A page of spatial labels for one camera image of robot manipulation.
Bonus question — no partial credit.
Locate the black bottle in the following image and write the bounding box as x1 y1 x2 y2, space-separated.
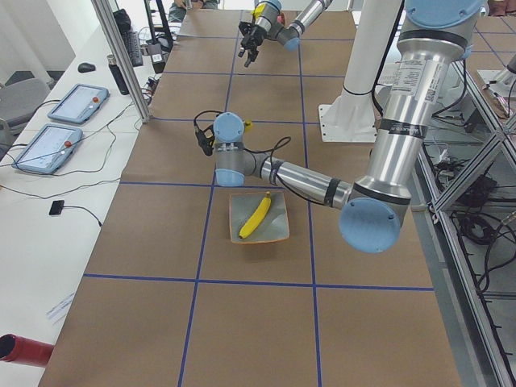
106 54 129 95

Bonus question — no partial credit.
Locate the blue square plate orange rim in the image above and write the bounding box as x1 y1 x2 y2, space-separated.
229 191 289 243

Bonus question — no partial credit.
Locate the upper teach pendant tablet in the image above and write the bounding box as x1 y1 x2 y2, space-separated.
47 84 110 124

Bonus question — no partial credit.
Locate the small black puck device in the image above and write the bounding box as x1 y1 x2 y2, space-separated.
48 200 65 216

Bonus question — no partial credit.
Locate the red cylinder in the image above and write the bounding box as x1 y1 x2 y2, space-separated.
1 334 54 368

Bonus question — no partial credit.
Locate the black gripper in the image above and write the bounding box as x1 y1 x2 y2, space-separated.
239 21 267 68

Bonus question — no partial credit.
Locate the black computer mouse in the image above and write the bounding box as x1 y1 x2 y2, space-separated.
77 62 96 73

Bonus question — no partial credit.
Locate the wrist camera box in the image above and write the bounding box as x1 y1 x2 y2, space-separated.
195 126 214 156

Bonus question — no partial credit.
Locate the aluminium frame post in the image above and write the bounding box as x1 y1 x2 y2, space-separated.
91 0 151 123

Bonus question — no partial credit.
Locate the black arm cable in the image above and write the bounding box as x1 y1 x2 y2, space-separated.
193 110 356 210

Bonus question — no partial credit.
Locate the black keyboard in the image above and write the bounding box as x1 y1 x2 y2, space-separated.
121 31 144 67

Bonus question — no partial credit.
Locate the teach pendant tablet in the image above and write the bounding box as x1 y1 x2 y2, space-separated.
12 123 83 175
47 84 110 124

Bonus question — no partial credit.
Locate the lower teach pendant tablet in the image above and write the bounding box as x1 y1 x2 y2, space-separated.
12 123 83 175

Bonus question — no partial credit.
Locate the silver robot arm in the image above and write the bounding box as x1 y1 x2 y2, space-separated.
238 0 331 68
214 1 486 253

